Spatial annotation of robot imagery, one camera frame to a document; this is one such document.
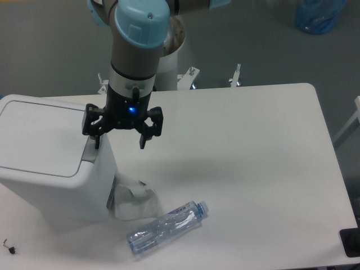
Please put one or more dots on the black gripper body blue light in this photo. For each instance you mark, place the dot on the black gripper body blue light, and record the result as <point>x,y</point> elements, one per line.
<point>122,113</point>

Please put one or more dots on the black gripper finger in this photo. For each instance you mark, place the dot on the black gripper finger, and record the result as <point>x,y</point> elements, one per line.
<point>148,132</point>
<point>96,122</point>

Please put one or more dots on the white trash can grey button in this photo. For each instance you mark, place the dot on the white trash can grey button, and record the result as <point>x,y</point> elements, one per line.
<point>47,161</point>

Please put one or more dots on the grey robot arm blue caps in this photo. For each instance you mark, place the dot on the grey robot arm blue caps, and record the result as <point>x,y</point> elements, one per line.
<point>100,11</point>

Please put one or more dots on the crumpled white paper bag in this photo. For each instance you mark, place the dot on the crumpled white paper bag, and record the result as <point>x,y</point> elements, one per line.
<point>135,201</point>

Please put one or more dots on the clear plastic water bottle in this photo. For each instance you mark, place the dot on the clear plastic water bottle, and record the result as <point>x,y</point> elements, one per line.
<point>167,227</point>

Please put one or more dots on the small black metal clip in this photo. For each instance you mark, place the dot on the small black metal clip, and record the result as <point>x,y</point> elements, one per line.
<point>11,249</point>

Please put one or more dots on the blue plastic bag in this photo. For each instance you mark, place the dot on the blue plastic bag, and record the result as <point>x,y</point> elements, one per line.
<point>318,17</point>

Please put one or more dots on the black device at table edge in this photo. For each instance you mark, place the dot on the black device at table edge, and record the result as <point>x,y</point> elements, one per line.
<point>350,240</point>

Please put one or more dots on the white frame at right edge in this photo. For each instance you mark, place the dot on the white frame at right edge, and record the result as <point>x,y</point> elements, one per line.
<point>348,128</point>

